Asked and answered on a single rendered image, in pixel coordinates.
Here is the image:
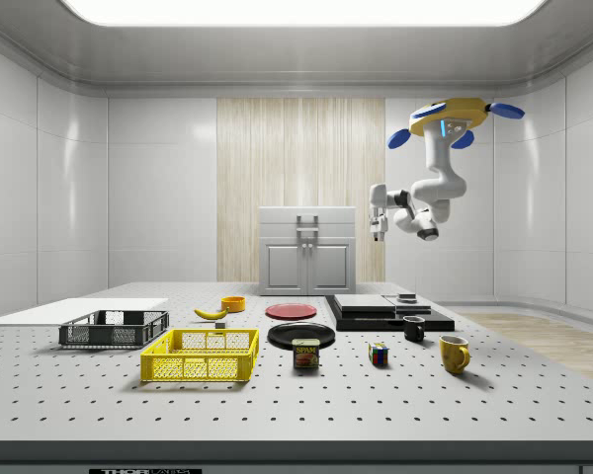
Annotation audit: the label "white cabinet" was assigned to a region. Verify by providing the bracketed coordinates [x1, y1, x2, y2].
[258, 205, 358, 297]

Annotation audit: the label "black stove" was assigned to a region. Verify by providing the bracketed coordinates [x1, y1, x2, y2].
[324, 292, 458, 333]

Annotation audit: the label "black mug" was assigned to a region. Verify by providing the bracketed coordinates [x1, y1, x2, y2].
[401, 315, 427, 343]

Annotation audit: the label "red plate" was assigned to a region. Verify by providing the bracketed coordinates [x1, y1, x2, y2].
[265, 302, 318, 321]

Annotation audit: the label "puzzle cube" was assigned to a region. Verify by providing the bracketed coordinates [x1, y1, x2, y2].
[368, 342, 391, 367]

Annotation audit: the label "drone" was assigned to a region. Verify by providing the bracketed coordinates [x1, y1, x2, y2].
[385, 96, 527, 150]

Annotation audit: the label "black plate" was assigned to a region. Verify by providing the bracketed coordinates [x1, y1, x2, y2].
[266, 321, 338, 350]

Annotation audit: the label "flat-sided can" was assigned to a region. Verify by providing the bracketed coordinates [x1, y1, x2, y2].
[291, 338, 321, 370]

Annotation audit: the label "yellow mug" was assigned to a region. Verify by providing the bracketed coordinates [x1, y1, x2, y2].
[438, 335, 472, 375]

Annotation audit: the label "banana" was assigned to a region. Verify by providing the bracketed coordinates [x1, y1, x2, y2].
[193, 306, 230, 322]

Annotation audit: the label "yellow basket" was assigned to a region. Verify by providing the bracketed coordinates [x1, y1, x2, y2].
[139, 328, 261, 384]

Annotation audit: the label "dark grey basket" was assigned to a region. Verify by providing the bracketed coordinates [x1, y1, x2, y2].
[57, 309, 171, 351]

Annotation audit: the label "white board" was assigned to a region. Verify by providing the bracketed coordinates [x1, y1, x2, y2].
[0, 297, 171, 327]

